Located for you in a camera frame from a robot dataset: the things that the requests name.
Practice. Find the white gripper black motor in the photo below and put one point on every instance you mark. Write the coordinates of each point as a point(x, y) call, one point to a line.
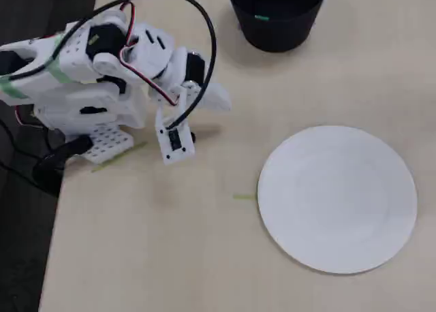
point(212, 99)

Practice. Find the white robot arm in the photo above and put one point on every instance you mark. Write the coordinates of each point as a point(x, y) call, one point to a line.
point(78, 53)

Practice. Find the black round bin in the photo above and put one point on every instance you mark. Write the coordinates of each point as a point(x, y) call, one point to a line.
point(279, 36)

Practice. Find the green tape strip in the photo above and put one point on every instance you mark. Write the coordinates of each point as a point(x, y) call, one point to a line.
point(119, 157)
point(243, 197)

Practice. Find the white round plate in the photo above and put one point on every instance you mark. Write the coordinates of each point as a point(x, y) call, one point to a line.
point(337, 199)

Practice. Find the green tape band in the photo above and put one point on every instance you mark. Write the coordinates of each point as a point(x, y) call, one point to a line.
point(59, 73)
point(12, 89)

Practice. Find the black table clamp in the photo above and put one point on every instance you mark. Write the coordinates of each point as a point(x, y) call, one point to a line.
point(47, 169)

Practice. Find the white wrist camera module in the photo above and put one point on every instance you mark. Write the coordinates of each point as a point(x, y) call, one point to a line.
point(170, 155)

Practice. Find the white perforated base plate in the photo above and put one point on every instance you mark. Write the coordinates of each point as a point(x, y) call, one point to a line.
point(109, 143)

